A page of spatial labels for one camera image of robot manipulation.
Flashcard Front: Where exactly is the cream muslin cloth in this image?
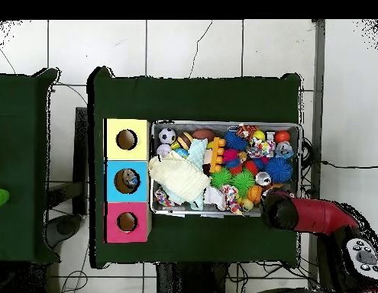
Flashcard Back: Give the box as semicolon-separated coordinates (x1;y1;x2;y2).
147;150;212;204

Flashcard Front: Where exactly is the orange striped tiger plush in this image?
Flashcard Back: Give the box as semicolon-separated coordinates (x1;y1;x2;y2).
235;124;258;140

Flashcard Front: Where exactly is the brown toy football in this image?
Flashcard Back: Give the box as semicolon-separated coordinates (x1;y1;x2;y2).
191;128;215;143

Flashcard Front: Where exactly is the orange toy basketball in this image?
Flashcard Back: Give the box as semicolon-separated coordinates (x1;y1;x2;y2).
247;185;263;204

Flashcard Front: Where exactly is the black floor cable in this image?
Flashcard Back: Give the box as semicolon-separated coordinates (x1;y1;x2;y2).
310;159;378;169

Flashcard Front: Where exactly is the black and white soccer ball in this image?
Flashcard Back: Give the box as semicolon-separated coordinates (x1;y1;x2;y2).
157;127;177;145

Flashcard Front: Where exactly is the mint green muslin cloth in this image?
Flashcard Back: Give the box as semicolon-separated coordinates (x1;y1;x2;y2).
162;137;208;211

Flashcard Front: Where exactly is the orange plastic building block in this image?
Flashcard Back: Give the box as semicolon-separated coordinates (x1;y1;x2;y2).
206;136;227;173

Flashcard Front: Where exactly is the grey metal rail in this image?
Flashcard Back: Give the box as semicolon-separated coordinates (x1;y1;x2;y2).
307;19;327;293

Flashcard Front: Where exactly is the white baseball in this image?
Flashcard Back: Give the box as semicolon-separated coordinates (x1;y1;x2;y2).
155;143;173;157

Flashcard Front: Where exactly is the silver mesh bin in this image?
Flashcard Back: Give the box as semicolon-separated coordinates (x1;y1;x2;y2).
149;121;301;218

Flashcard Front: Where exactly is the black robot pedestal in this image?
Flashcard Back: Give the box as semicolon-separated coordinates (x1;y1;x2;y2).
156;262;229;293

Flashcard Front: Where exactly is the wooden box with three holes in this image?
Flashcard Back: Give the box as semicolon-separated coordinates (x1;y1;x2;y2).
102;118;153;244

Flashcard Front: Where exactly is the toy burger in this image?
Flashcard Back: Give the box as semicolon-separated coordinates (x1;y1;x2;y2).
176;131;194;151

